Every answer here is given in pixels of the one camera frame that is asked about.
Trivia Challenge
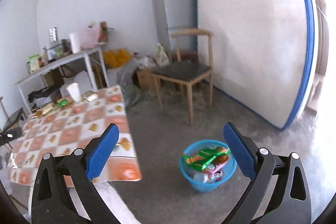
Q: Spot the pink candy bag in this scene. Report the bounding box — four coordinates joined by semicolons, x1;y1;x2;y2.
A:
203;163;226;181

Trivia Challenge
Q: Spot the orange chips bag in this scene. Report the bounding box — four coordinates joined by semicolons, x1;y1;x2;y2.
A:
213;147;231;164

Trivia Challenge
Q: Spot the green snack bag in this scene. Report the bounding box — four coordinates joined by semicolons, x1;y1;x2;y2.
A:
181;147;217;171

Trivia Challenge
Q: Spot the blue trash basket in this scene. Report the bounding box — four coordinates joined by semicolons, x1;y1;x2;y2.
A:
179;139;237;193

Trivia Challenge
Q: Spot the patterned tablecloth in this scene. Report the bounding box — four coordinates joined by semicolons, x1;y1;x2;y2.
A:
6;85;142;186

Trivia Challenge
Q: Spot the orange snack packet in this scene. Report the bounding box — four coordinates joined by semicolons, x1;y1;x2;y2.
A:
31;110;43;119

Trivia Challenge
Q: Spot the yellow snack packet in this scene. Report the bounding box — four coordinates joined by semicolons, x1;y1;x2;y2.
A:
41;102;55;116

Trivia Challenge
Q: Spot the small green snack packet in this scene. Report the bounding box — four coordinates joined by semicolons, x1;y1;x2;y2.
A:
55;98;71;109

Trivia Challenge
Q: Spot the black clothing pile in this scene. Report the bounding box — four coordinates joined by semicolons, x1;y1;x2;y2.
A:
28;85;60;103

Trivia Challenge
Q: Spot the white paper cup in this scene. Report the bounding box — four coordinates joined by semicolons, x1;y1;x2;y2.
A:
66;83;81;102

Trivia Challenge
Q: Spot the white side table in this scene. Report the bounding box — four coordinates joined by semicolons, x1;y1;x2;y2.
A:
14;44;110;114

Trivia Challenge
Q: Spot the green packet on shelf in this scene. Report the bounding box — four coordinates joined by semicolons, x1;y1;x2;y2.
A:
29;54;41;73

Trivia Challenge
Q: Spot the yellow plastic bag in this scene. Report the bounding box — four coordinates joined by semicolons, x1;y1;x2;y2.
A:
102;48;131;69

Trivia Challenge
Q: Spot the paper towel roll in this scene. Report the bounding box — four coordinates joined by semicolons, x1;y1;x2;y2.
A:
69;33;81;54

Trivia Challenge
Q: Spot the wooden chair black seat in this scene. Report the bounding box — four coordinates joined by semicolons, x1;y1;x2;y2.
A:
151;28;214;124

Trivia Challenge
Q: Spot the white mattress blue edge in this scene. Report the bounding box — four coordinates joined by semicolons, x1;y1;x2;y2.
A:
198;0;318;129

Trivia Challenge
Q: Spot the grey refrigerator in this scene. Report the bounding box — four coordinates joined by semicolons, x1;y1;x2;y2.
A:
152;0;198;53

